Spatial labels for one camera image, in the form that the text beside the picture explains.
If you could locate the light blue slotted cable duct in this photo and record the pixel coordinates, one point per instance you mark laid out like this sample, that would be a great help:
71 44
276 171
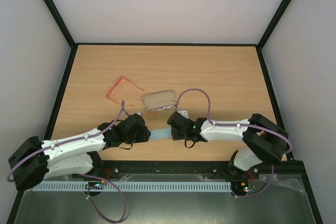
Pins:
209 187

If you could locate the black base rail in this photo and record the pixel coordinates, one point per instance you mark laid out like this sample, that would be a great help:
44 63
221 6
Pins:
211 169

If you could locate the red sunglasses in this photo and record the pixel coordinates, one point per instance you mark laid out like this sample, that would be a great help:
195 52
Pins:
125 90

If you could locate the flag pattern glasses case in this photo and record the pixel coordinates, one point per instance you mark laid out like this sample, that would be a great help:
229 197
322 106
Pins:
158 101

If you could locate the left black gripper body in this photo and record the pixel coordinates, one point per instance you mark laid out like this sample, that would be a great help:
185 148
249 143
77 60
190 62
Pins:
132 138

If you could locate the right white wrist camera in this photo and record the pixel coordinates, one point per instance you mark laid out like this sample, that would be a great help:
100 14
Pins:
184 113

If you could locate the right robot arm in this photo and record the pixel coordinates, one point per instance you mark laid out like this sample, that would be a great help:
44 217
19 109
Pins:
265 141

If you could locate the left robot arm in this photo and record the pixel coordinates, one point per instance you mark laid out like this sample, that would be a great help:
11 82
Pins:
36 160

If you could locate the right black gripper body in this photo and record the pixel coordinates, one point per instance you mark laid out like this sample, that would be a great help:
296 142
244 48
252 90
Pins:
174 132

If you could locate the light blue cleaning cloth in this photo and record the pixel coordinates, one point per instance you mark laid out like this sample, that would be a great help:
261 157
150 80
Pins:
160 134

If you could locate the black aluminium frame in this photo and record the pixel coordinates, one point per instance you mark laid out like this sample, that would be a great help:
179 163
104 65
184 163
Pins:
74 46

